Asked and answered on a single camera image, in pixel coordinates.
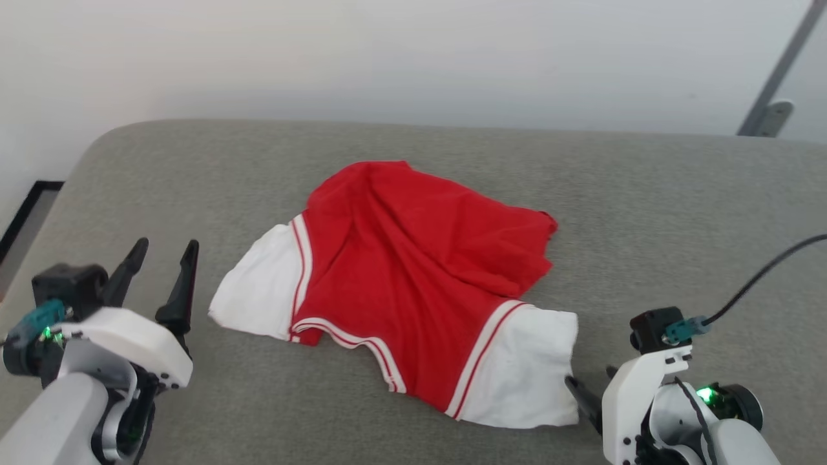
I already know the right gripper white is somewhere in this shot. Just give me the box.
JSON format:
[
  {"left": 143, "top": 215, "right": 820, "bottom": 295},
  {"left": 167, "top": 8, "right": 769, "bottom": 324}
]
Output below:
[{"left": 565, "top": 346, "right": 693, "bottom": 465}]

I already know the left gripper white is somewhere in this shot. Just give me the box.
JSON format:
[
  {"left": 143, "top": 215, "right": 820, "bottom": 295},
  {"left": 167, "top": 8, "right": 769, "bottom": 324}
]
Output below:
[{"left": 55, "top": 238, "right": 200, "bottom": 390}]

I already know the red and white t-shirt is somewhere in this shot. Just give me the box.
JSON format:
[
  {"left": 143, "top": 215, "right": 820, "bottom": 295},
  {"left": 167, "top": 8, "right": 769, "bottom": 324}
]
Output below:
[{"left": 208, "top": 160, "right": 580, "bottom": 429}]

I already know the grey fabric sofa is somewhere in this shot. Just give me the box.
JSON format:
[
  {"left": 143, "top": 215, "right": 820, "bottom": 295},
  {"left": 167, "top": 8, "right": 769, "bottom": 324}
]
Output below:
[{"left": 0, "top": 119, "right": 827, "bottom": 465}]

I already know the grey metal bar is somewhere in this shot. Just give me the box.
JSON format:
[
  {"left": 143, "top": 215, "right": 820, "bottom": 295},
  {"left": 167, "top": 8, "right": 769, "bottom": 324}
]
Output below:
[{"left": 737, "top": 0, "right": 827, "bottom": 138}]

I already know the right camera cable teal plug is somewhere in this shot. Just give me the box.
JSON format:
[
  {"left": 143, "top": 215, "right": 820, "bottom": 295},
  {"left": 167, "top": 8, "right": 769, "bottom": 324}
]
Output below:
[{"left": 664, "top": 234, "right": 827, "bottom": 344}]

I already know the camera cable teal plug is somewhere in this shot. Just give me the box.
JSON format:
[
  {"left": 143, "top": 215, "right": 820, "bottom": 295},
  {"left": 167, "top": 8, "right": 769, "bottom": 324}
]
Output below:
[
  {"left": 0, "top": 298, "right": 72, "bottom": 353},
  {"left": 664, "top": 234, "right": 827, "bottom": 344}
]

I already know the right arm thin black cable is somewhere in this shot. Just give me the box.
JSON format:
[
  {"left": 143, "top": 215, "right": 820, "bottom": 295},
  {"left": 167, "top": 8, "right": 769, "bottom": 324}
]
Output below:
[{"left": 675, "top": 378, "right": 719, "bottom": 465}]

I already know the left camera cable teal plug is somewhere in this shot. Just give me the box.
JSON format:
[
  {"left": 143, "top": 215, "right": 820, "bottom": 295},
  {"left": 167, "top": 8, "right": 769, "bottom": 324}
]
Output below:
[{"left": 0, "top": 298, "right": 72, "bottom": 353}]

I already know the black floor frame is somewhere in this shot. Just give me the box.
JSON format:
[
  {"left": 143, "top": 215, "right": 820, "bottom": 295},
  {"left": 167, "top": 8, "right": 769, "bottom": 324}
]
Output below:
[{"left": 0, "top": 181, "right": 65, "bottom": 265}]

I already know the grey metal bracket plate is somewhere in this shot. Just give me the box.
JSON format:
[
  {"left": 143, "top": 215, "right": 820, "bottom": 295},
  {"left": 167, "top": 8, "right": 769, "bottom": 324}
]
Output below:
[{"left": 757, "top": 100, "right": 795, "bottom": 138}]

